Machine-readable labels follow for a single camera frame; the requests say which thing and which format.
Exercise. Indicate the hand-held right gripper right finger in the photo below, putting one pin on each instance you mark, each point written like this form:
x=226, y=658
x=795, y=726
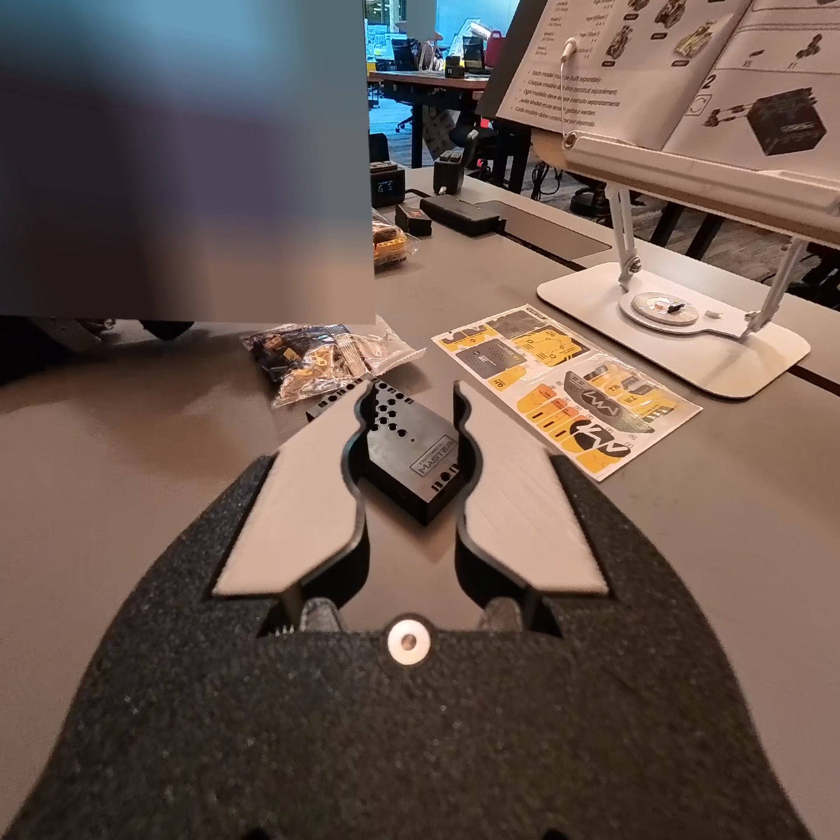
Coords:
x=525, y=518

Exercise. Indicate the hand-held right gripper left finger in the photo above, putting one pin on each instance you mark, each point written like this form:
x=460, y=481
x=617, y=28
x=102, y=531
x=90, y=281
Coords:
x=295, y=512

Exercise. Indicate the black perforated control box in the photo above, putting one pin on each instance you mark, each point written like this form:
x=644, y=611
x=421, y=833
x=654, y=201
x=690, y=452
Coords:
x=407, y=453

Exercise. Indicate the yellow and black sticker sheet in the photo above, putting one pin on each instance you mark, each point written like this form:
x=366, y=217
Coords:
x=590, y=394

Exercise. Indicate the clear bag of small parts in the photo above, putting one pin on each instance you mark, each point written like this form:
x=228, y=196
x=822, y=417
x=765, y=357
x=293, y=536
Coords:
x=315, y=361

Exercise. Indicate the white metal book stand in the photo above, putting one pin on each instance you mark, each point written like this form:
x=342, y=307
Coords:
x=722, y=348

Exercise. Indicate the bag of yellow parts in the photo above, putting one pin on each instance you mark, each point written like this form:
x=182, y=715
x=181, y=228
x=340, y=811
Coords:
x=390, y=246

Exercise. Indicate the flat black hub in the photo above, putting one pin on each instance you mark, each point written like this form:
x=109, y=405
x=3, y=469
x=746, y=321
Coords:
x=459, y=213

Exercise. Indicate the small black box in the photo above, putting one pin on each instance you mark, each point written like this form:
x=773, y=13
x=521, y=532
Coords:
x=413, y=220

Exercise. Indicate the black charger with display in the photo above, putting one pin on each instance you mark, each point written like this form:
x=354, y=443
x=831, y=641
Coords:
x=385, y=185

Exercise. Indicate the upright black device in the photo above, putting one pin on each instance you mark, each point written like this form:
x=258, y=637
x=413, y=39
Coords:
x=449, y=174

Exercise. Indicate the wooden background table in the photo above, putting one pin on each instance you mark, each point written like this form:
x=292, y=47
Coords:
x=426, y=80

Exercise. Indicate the open instruction booklet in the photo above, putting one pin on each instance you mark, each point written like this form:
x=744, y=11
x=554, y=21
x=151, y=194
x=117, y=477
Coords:
x=656, y=65

